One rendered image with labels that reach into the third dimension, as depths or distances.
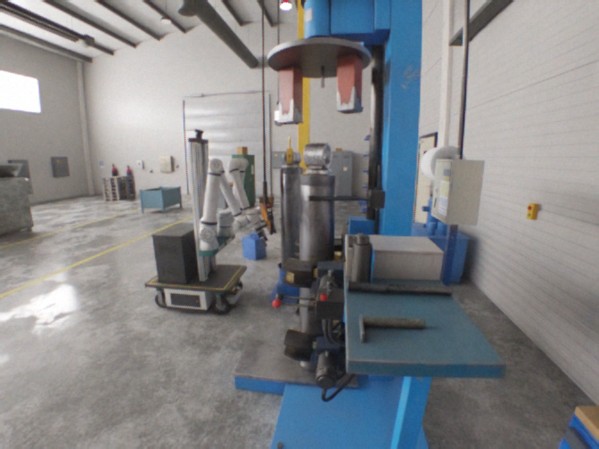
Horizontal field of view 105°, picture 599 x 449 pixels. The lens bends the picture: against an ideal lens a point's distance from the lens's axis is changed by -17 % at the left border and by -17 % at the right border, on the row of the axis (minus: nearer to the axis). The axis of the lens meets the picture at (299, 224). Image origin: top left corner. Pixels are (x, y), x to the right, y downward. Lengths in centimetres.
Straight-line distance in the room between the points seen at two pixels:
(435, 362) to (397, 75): 133
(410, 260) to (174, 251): 233
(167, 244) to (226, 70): 1148
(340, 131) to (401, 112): 1076
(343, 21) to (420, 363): 160
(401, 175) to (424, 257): 53
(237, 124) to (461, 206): 1187
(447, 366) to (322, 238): 103
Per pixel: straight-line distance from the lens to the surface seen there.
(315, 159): 158
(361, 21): 175
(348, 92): 155
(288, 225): 298
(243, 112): 1306
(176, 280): 310
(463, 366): 85
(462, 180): 187
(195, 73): 1443
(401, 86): 162
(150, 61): 1589
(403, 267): 123
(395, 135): 157
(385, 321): 89
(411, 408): 95
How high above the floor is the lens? 155
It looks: 13 degrees down
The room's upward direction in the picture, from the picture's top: straight up
